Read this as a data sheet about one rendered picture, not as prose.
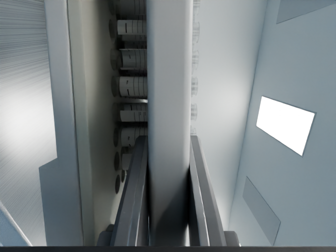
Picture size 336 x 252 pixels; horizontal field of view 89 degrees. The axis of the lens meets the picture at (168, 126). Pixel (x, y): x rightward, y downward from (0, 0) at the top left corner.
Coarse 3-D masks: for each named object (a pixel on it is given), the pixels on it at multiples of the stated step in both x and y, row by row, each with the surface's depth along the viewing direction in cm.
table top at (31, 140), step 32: (0, 0) 19; (32, 0) 23; (0, 32) 19; (32, 32) 23; (0, 64) 19; (32, 64) 23; (0, 96) 19; (32, 96) 23; (0, 128) 19; (32, 128) 23; (0, 160) 19; (32, 160) 23; (0, 192) 19; (32, 192) 23; (0, 224) 20; (32, 224) 23
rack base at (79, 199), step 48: (48, 0) 7; (96, 0) 9; (48, 48) 8; (96, 48) 9; (96, 96) 9; (96, 144) 9; (48, 192) 8; (96, 192) 9; (48, 240) 8; (96, 240) 9
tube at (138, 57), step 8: (112, 56) 11; (120, 56) 11; (128, 56) 11; (136, 56) 11; (144, 56) 11; (192, 56) 11; (112, 64) 11; (120, 64) 11; (128, 64) 11; (136, 64) 11; (144, 64) 11; (192, 64) 11
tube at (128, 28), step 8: (112, 24) 11; (120, 24) 11; (128, 24) 11; (136, 24) 11; (144, 24) 11; (192, 24) 11; (112, 32) 11; (120, 32) 11; (128, 32) 11; (136, 32) 11; (144, 32) 11; (192, 32) 11; (112, 40) 11; (120, 40) 11; (128, 40) 11; (136, 40) 11; (144, 40) 11; (192, 40) 11
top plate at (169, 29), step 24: (168, 0) 7; (192, 0) 7; (168, 24) 7; (168, 48) 7; (168, 72) 7; (168, 96) 8; (168, 120) 8; (168, 144) 8; (168, 168) 8; (168, 192) 8; (168, 216) 8; (168, 240) 8
